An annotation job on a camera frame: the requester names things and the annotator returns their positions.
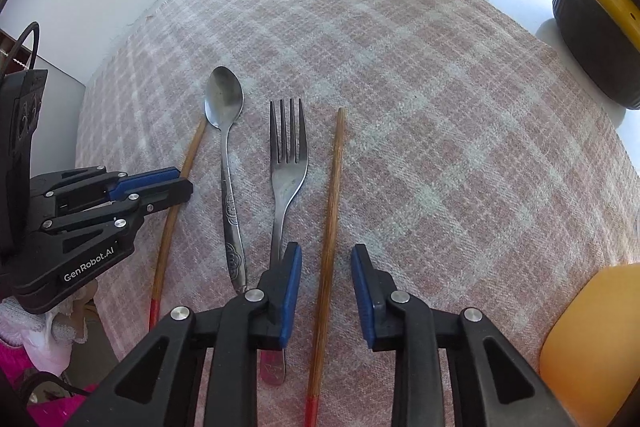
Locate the black cable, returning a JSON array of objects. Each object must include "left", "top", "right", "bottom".
[{"left": 0, "top": 22, "right": 41, "bottom": 72}]

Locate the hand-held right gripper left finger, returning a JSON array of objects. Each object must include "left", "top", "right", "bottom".
[{"left": 65, "top": 242, "right": 303, "bottom": 427}]

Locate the white knit cloth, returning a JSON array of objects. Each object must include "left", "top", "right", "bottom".
[{"left": 0, "top": 294, "right": 91, "bottom": 375}]

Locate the dark casserole pot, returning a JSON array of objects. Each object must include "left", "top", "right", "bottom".
[{"left": 544, "top": 0, "right": 640, "bottom": 110}]

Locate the pink checked cloth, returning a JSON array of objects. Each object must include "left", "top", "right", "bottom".
[{"left": 75, "top": 0, "right": 640, "bottom": 427}]

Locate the red-tipped wooden chopstick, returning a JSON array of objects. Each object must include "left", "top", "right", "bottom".
[
  {"left": 304, "top": 108, "right": 347, "bottom": 427},
  {"left": 148, "top": 117, "right": 208, "bottom": 333}
]

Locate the steel fork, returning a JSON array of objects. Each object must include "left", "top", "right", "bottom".
[{"left": 258, "top": 98, "right": 309, "bottom": 387}]

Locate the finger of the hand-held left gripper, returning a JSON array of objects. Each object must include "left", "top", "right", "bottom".
[
  {"left": 42, "top": 179, "right": 194, "bottom": 236},
  {"left": 30, "top": 166, "right": 182, "bottom": 202}
]

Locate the yellow plastic utensil container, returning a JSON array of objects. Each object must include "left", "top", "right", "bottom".
[{"left": 539, "top": 263, "right": 640, "bottom": 427}]

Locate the yellow pot lid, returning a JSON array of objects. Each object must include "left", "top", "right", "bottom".
[{"left": 567, "top": 0, "right": 640, "bottom": 58}]

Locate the steel spoon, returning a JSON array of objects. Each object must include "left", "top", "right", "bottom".
[{"left": 204, "top": 66, "right": 249, "bottom": 294}]

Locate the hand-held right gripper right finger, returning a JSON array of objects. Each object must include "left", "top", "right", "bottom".
[{"left": 350, "top": 244, "right": 576, "bottom": 427}]

